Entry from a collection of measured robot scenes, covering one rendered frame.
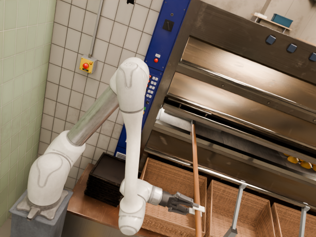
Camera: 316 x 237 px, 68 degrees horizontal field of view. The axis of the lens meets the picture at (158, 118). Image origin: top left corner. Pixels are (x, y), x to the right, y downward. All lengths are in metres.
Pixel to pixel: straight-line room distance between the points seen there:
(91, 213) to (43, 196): 0.71
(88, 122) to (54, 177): 0.29
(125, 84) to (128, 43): 0.85
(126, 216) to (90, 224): 0.86
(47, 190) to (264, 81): 1.49
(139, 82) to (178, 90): 0.88
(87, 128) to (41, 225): 0.51
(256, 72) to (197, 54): 0.43
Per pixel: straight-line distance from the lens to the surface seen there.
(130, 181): 1.03
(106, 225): 1.89
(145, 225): 1.89
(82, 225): 1.98
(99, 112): 1.15
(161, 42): 1.65
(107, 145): 2.10
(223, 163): 2.12
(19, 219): 1.40
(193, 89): 1.77
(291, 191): 2.44
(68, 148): 1.29
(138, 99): 0.92
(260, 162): 2.16
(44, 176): 1.18
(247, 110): 1.89
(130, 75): 0.89
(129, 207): 1.08
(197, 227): 1.25
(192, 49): 1.69
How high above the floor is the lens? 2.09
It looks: 28 degrees down
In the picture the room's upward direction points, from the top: 22 degrees clockwise
